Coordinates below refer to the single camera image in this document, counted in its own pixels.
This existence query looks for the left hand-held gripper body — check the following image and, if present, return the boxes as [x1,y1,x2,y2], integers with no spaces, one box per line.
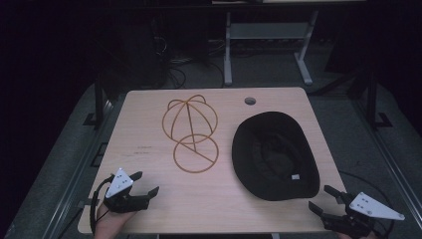
[103,167,150,214]

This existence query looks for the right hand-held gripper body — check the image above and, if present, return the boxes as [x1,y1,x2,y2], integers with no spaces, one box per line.
[320,191,406,239]

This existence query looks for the person's right hand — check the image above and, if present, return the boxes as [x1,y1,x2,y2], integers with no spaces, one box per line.
[334,230,379,239]

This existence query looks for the person's left hand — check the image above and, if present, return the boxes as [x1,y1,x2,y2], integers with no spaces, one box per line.
[94,201,137,239]

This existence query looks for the black bucket hat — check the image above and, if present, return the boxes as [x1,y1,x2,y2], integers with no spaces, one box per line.
[231,111,321,202]

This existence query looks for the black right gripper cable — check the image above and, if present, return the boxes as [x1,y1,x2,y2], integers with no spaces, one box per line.
[337,169,396,237]

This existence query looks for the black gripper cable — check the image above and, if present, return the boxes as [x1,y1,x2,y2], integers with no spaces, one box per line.
[90,174,115,235]
[337,169,396,237]

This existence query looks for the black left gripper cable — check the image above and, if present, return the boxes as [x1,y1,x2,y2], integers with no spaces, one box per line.
[90,174,115,235]

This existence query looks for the orange wire hat stand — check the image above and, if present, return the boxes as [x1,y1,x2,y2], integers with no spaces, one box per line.
[161,94,220,174]

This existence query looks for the aluminium rail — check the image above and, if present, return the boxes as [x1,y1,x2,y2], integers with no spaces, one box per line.
[41,99,115,239]
[351,99,422,230]

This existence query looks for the black metal post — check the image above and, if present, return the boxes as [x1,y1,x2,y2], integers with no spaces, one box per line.
[362,64,393,131]
[83,74,115,128]

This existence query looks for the black floor cables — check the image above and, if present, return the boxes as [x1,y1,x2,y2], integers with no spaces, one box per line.
[150,16,227,91]

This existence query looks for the grey metal desk frame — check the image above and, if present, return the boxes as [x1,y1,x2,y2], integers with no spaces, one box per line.
[223,9,320,88]

